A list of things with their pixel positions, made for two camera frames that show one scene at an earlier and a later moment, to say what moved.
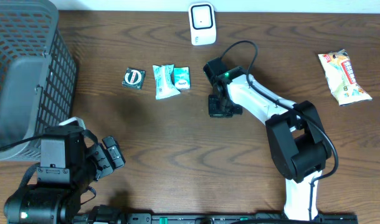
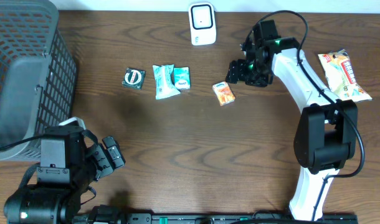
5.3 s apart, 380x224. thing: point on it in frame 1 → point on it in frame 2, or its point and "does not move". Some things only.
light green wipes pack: [164, 86] does not move
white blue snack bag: [340, 74] does not move
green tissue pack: [182, 78] does not move
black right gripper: [213, 111] → [235, 70]
